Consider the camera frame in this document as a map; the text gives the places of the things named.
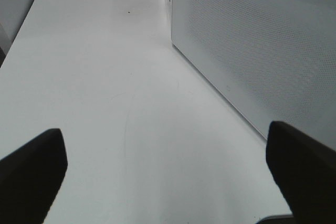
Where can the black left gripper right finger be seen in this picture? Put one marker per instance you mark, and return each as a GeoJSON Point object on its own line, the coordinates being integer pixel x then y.
{"type": "Point", "coordinates": [304, 171]}

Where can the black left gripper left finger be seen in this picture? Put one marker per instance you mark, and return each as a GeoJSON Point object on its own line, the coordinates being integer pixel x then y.
{"type": "Point", "coordinates": [31, 178]}

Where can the white microwave door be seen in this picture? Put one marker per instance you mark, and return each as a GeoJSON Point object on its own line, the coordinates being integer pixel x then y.
{"type": "Point", "coordinates": [273, 60]}

